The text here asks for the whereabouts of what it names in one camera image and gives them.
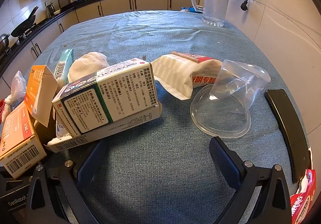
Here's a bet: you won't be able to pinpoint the red white packet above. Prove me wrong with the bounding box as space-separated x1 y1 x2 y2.
290 169 317 224

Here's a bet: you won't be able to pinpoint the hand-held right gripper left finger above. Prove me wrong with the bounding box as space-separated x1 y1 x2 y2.
25 139 109 224

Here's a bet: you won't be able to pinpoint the striped paper pouch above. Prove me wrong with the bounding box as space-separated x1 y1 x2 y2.
150 51 223 100

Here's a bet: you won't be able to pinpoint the white blue medicine box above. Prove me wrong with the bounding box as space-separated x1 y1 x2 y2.
46 59 162 153

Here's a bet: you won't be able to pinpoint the metal wok with lid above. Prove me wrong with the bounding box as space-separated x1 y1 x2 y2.
0 33 10 50

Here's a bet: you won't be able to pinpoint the white sock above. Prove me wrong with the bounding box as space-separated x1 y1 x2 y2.
67 51 110 84

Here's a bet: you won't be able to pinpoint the clear glass pitcher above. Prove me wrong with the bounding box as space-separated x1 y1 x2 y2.
191 0 231 28

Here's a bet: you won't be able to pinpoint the clear plastic dome lid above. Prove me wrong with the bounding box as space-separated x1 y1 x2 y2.
190 83 252 138

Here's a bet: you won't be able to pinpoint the clear plastic cup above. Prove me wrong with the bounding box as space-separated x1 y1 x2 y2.
209 59 271 114

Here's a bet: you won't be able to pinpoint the gas stove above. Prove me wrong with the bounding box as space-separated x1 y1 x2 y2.
0 29 38 57

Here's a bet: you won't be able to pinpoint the teal tissue packet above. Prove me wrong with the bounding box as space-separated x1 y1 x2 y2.
53 49 75 84

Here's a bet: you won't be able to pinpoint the black remote control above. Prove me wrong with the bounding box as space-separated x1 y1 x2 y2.
264 89 312 185

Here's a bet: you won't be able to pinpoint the crumpled white plastic bag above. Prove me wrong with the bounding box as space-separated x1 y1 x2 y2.
3 70 27 124

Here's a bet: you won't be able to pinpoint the grey blue tablecloth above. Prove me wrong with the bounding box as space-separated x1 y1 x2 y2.
22 10 311 224

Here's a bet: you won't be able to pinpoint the orange white barcode box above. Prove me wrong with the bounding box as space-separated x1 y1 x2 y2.
0 102 48 180

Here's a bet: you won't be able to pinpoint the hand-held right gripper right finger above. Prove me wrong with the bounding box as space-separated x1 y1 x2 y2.
209 136 293 224

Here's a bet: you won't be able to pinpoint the black frying pan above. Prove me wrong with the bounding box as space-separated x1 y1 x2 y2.
10 6 40 38

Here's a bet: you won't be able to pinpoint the blue plastic packaging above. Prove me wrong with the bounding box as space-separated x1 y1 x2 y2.
181 6 204 14

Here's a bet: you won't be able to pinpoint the beige kitchen base cabinets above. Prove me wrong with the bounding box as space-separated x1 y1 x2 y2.
0 0 205 104

